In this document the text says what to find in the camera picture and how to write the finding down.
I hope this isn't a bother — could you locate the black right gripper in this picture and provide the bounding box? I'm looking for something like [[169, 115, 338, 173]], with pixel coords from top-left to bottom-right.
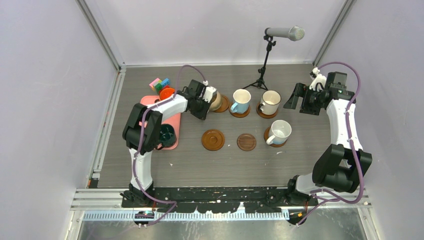
[[284, 82, 325, 116]]

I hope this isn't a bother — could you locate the beige ceramic mug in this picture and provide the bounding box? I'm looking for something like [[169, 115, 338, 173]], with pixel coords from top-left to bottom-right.
[[209, 91, 222, 111]]

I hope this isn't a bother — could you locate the pink plastic tray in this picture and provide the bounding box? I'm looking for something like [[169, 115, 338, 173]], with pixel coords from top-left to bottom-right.
[[140, 95, 181, 150]]

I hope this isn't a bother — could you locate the white mug dark rim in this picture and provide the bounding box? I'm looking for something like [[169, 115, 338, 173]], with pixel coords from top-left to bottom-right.
[[258, 90, 281, 115]]

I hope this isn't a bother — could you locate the light brown wooden coaster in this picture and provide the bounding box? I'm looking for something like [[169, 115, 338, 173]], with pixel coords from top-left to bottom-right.
[[201, 129, 225, 151]]

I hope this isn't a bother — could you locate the orange translucent cup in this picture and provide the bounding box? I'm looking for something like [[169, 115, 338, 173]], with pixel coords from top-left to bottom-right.
[[159, 87, 176, 101]]

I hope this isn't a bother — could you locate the dark green mug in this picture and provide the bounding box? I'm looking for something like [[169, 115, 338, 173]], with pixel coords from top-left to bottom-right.
[[156, 123, 177, 150]]

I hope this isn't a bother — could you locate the light blue mug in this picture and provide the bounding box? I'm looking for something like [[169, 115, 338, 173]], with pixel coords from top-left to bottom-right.
[[229, 89, 251, 114]]

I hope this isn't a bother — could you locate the dark walnut wooden coaster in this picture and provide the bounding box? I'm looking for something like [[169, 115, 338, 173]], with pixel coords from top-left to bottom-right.
[[236, 133, 257, 152]]

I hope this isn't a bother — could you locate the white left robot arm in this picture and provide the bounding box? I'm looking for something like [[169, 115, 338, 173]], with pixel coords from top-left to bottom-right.
[[122, 79, 217, 207]]

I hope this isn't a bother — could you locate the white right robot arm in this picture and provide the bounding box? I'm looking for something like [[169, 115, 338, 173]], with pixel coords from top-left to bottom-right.
[[283, 67, 373, 205]]

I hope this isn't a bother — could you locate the black microphone tripod stand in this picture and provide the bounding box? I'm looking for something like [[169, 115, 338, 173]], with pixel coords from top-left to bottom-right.
[[243, 34, 276, 91]]

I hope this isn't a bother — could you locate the colourful toy block stack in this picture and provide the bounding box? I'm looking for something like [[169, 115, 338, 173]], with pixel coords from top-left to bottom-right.
[[149, 78, 171, 95]]

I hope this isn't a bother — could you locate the grey microphone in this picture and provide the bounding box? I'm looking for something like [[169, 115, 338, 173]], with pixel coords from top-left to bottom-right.
[[264, 25, 305, 42]]

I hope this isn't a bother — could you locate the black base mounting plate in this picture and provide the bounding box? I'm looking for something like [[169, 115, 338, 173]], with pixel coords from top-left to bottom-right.
[[120, 186, 317, 214]]

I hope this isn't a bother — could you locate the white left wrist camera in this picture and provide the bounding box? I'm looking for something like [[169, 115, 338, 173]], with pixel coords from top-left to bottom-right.
[[201, 80, 217, 103]]

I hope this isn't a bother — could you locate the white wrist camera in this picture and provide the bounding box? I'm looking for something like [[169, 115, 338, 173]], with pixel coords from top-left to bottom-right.
[[201, 80, 217, 103], [309, 67, 327, 92]]

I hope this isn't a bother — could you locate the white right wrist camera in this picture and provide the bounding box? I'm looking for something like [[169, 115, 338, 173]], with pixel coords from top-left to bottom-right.
[[309, 67, 327, 92]]

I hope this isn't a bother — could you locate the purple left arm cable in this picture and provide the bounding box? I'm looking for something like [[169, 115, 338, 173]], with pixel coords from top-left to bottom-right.
[[131, 64, 209, 227]]

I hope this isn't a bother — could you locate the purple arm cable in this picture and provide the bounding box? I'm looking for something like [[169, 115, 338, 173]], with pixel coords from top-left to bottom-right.
[[296, 61, 365, 227], [131, 64, 209, 227]]

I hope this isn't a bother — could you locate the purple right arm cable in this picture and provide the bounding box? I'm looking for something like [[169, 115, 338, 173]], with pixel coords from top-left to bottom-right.
[[296, 61, 365, 227]]

